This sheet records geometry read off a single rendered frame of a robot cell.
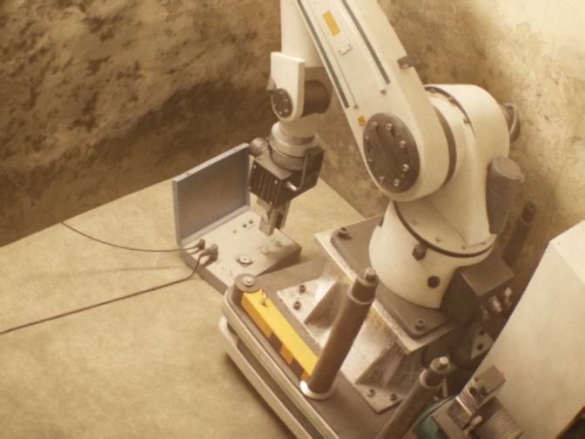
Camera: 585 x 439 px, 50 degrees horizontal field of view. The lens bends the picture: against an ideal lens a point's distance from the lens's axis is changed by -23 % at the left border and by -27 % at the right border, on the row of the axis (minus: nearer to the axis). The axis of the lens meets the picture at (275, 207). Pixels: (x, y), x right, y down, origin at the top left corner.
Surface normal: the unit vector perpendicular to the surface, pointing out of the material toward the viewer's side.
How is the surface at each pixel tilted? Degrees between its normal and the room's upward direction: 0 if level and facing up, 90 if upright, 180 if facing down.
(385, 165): 90
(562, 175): 90
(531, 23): 90
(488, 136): 51
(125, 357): 0
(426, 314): 0
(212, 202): 75
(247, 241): 0
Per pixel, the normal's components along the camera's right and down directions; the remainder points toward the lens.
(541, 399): -0.83, 0.21
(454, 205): -0.73, 0.04
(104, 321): 0.19, -0.75
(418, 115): 0.47, -0.29
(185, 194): 0.76, 0.33
